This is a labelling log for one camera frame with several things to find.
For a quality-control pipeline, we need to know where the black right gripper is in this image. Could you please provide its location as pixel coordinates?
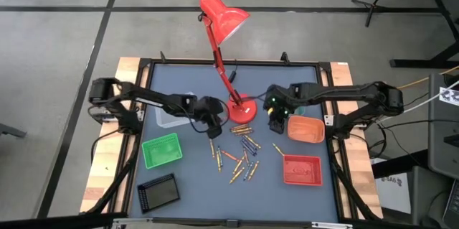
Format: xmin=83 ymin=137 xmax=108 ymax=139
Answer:
xmin=263 ymin=84 xmax=301 ymax=135

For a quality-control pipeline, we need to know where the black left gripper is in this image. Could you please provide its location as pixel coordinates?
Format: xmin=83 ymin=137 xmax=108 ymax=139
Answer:
xmin=195 ymin=95 xmax=226 ymax=139

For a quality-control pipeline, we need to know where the orange plastic bin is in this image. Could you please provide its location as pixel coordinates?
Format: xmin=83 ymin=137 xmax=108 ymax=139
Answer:
xmin=286 ymin=115 xmax=326 ymax=144

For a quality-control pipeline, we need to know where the clear plastic bin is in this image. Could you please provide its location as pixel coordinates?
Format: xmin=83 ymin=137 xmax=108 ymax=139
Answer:
xmin=154 ymin=92 xmax=197 ymax=129

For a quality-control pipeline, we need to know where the red plastic basket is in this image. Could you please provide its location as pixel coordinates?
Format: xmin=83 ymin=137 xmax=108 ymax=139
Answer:
xmin=282 ymin=154 xmax=323 ymax=187

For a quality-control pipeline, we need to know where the green plastic basket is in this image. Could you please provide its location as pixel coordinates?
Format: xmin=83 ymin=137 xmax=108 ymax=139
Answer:
xmin=141 ymin=132 xmax=184 ymax=170

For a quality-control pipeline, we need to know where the grey-blue table mat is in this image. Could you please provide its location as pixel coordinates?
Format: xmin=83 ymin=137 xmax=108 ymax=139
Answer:
xmin=128 ymin=63 xmax=340 ymax=223

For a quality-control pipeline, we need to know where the black plastic basket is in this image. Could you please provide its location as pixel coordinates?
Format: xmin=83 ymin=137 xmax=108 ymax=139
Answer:
xmin=137 ymin=173 xmax=181 ymax=215

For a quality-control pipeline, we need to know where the red desk lamp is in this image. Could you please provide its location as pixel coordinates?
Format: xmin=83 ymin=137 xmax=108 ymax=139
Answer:
xmin=198 ymin=0 xmax=258 ymax=125

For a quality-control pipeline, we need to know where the white labelled box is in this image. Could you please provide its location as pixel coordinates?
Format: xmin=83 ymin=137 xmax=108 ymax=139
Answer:
xmin=372 ymin=171 xmax=412 ymax=215

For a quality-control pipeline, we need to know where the grey cabinet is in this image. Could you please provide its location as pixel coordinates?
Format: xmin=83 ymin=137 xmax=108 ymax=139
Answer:
xmin=428 ymin=73 xmax=459 ymax=180

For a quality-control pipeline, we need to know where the black white marker tag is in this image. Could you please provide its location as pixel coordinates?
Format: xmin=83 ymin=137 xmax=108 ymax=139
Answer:
xmin=439 ymin=86 xmax=459 ymax=107

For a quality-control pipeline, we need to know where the black beam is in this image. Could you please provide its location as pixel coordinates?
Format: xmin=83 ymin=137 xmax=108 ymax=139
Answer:
xmin=0 ymin=212 xmax=119 ymax=229

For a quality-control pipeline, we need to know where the black keyboard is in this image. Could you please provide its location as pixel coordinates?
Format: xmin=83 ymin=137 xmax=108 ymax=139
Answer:
xmin=443 ymin=180 xmax=459 ymax=228

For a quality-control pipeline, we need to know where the grey chair leg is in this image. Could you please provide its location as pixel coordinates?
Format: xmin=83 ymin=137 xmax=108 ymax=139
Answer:
xmin=0 ymin=123 xmax=28 ymax=139

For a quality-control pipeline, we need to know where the black lamp cord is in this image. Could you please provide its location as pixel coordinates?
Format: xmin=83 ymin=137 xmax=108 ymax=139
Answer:
xmin=227 ymin=59 xmax=240 ymax=95

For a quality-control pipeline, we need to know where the black aluminium table frame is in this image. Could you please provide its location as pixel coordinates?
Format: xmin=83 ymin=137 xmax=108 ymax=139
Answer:
xmin=82 ymin=55 xmax=383 ymax=229

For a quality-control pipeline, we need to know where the silver metal bracket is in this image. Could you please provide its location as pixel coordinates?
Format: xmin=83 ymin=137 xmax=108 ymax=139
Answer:
xmin=311 ymin=221 xmax=354 ymax=229
xmin=113 ymin=217 xmax=154 ymax=229

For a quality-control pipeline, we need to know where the yellow cable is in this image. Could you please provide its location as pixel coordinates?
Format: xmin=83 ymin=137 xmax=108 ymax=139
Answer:
xmin=397 ymin=65 xmax=459 ymax=90

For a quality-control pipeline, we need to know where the white cable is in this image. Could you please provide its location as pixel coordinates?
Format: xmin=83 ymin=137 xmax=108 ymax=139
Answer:
xmin=379 ymin=80 xmax=459 ymax=122

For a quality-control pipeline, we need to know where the black desk frame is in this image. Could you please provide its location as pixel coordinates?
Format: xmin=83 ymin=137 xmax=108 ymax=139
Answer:
xmin=389 ymin=0 xmax=459 ymax=69

